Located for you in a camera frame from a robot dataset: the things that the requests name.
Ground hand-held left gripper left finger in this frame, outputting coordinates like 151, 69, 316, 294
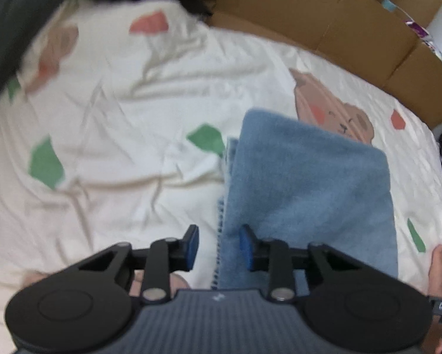
79, 225, 199, 303

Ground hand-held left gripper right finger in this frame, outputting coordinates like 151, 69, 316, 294
239, 224, 362, 303

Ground blue denim pants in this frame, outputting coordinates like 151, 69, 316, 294
210, 108, 399, 292

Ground cream bear print bedsheet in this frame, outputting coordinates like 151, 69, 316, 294
0, 0, 442, 354

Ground purple packet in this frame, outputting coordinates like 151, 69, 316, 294
405, 18, 433, 50

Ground dark grey pillow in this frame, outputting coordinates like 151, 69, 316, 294
0, 0, 77, 111

